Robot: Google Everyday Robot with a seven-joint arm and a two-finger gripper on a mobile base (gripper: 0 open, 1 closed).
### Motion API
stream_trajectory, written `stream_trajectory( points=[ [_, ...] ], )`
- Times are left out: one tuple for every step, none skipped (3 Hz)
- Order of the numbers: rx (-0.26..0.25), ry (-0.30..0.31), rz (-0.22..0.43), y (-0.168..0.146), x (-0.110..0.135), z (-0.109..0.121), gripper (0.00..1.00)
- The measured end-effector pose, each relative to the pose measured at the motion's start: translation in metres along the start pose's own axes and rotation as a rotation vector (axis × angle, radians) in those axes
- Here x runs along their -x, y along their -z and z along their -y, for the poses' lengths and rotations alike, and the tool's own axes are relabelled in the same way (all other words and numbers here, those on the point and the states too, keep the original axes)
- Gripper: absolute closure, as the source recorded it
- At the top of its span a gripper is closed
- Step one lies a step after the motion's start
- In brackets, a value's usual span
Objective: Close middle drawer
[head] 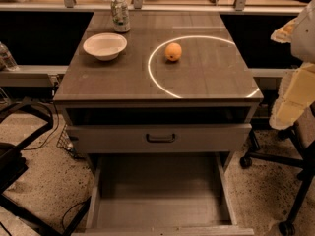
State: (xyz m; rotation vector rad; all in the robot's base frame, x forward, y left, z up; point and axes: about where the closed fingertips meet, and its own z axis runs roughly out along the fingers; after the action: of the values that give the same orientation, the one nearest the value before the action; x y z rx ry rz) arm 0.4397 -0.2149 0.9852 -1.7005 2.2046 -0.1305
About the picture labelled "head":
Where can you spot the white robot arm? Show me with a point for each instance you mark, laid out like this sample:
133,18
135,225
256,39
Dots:
297,88

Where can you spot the grey drawer cabinet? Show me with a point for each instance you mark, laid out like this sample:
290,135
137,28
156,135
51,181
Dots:
209,84

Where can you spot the orange fruit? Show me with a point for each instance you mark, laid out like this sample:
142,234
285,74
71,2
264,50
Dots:
173,52

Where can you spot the white bowl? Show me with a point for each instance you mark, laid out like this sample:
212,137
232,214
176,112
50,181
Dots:
105,46

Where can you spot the green white soda can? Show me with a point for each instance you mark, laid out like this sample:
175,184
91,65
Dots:
120,15

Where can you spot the black chair left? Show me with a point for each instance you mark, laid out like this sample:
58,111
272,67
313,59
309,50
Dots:
13,165

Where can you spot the plastic water bottle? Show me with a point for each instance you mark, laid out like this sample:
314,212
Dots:
7,62

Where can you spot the top drawer with handle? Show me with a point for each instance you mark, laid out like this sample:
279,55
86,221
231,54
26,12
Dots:
158,138

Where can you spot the wire basket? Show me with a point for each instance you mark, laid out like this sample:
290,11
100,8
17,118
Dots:
65,143

